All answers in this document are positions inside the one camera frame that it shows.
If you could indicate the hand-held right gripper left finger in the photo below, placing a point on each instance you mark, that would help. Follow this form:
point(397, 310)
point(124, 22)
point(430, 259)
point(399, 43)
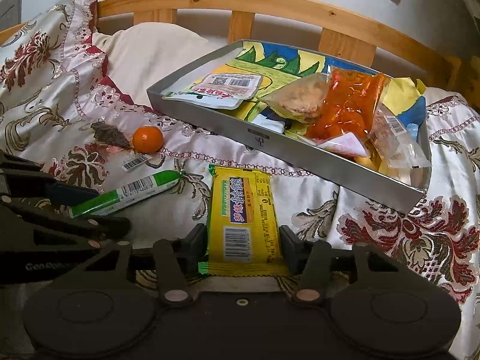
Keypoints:
point(197, 242)

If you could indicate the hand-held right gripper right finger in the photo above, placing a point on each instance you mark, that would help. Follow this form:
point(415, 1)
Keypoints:
point(289, 246)

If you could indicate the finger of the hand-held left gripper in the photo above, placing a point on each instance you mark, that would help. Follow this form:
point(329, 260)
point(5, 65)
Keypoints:
point(75, 227)
point(75, 195)

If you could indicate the yellow snack packet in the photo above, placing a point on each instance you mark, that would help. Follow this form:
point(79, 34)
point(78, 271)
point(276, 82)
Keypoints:
point(243, 210)

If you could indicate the green sausage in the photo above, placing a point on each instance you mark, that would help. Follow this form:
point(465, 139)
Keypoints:
point(142, 191)

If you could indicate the silver metal tray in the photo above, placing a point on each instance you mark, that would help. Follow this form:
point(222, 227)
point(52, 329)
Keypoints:
point(300, 161)

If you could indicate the clear packet of crumbly snack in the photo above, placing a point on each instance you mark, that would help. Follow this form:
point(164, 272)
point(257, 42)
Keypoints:
point(300, 99)

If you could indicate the clear packet with red label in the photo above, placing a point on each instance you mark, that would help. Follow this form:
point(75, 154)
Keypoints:
point(397, 138)

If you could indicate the orange snack packet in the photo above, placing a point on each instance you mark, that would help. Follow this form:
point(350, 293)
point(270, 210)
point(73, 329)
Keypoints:
point(348, 105)

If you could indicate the green white snack packet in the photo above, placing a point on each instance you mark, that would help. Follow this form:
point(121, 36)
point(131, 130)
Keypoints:
point(221, 90)

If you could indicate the clear packet of dark snack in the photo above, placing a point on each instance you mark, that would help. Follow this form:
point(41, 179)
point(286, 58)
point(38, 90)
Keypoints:
point(110, 135)

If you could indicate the small orange tangerine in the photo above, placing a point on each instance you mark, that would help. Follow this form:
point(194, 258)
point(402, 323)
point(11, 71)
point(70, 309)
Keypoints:
point(148, 139)

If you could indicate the pink white packet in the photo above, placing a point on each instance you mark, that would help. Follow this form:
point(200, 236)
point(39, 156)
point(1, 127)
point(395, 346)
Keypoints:
point(345, 145)

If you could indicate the gold wrapped candy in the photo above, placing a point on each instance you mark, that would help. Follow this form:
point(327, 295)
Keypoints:
point(371, 165)

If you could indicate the floral satin blanket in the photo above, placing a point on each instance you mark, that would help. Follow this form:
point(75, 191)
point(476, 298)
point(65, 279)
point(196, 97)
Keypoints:
point(412, 232)

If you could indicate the white pillow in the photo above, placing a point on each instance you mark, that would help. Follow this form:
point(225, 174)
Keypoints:
point(157, 56)

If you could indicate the light blue stick packet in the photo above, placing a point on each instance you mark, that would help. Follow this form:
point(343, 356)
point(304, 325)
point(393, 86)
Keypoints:
point(412, 132)

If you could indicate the dinosaur crayon drawing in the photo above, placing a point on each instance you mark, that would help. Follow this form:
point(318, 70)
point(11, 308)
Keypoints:
point(277, 63)

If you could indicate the wooden bed frame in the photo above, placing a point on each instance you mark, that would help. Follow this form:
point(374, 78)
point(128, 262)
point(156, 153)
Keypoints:
point(285, 11)

